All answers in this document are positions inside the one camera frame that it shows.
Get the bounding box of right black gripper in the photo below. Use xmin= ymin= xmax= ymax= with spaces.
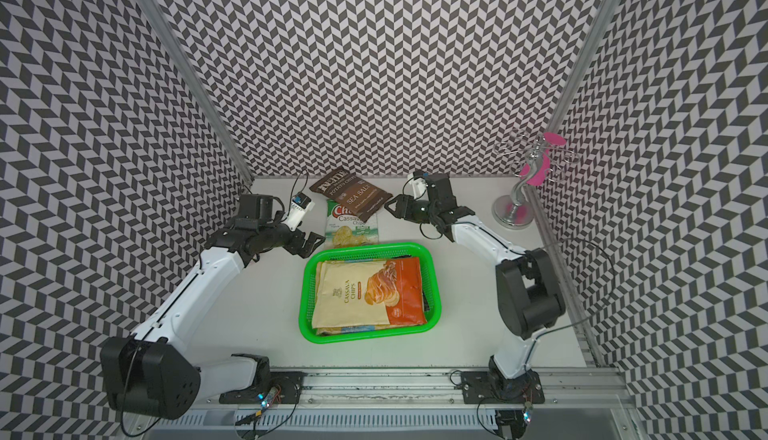
xmin=385 ymin=193 xmax=439 ymax=222

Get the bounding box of brown kettle chips bag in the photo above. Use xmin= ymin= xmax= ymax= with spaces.
xmin=310 ymin=167 xmax=393 ymax=222

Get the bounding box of orange white chips bag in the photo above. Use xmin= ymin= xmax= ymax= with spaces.
xmin=310 ymin=256 xmax=428 ymax=330

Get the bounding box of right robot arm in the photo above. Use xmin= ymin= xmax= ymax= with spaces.
xmin=384 ymin=170 xmax=566 ymax=382

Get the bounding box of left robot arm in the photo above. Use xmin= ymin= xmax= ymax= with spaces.
xmin=100 ymin=192 xmax=325 ymax=420

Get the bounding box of green plastic basket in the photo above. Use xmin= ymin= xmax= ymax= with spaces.
xmin=299 ymin=242 xmax=442 ymax=344

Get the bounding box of green white Chuba bag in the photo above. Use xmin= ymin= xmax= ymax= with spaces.
xmin=325 ymin=200 xmax=379 ymax=248

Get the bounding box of silver pink mug tree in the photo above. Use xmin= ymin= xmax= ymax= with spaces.
xmin=492 ymin=131 xmax=567 ymax=229

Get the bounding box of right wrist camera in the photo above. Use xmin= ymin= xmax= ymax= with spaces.
xmin=406 ymin=170 xmax=428 ymax=199

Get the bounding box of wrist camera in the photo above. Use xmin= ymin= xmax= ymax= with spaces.
xmin=406 ymin=170 xmax=428 ymax=199
xmin=283 ymin=192 xmax=314 ymax=231

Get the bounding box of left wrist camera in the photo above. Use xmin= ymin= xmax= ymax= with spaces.
xmin=283 ymin=192 xmax=314 ymax=231

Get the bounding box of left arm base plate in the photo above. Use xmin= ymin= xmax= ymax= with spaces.
xmin=249 ymin=371 xmax=305 ymax=406

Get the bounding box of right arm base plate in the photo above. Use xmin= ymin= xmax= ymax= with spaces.
xmin=460 ymin=370 xmax=545 ymax=405

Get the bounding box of aluminium front rail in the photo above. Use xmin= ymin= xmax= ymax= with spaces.
xmin=128 ymin=367 xmax=637 ymax=417

